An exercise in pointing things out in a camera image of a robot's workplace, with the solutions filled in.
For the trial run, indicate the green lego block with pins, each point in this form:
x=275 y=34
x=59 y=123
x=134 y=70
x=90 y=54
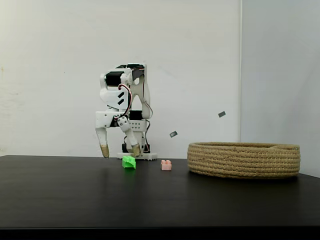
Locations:
x=129 y=162

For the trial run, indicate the pink lego block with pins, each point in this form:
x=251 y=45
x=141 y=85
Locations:
x=166 y=165

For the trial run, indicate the grey tape piece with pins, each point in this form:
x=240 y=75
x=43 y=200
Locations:
x=173 y=134
x=221 y=114

